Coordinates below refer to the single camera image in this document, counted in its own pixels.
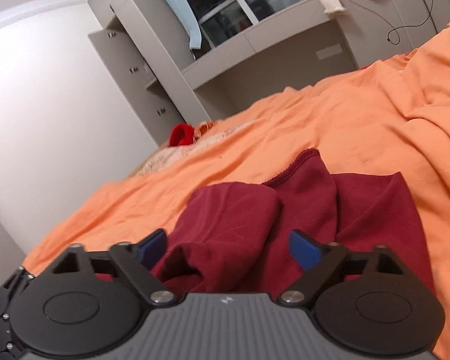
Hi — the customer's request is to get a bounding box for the dark red sweater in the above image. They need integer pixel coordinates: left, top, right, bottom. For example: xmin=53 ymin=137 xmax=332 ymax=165
xmin=93 ymin=148 xmax=436 ymax=297

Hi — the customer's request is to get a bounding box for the bright red cloth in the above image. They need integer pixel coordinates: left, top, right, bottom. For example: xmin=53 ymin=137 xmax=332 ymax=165
xmin=169 ymin=124 xmax=195 ymax=147

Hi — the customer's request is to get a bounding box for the floral patterned blanket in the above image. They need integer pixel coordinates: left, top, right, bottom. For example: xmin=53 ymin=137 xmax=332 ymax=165
xmin=127 ymin=120 xmax=250 ymax=179

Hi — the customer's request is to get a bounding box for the orange bed sheet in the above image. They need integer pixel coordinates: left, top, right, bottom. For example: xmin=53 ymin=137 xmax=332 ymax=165
xmin=24 ymin=25 xmax=450 ymax=359

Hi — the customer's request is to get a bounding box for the grey built-in desk cabinet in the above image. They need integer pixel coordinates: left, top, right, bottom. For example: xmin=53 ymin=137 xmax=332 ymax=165
xmin=88 ymin=0 xmax=450 ymax=125

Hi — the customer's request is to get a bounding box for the grey wardrobe door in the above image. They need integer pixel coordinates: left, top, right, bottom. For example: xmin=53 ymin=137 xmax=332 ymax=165
xmin=88 ymin=29 xmax=184 ymax=145

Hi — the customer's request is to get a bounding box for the light blue left curtain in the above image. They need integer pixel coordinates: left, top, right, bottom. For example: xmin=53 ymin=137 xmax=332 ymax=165
xmin=165 ymin=0 xmax=202 ymax=50

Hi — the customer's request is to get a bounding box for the black charging cable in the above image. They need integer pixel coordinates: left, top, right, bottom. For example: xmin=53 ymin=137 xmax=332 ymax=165
xmin=344 ymin=0 xmax=442 ymax=46

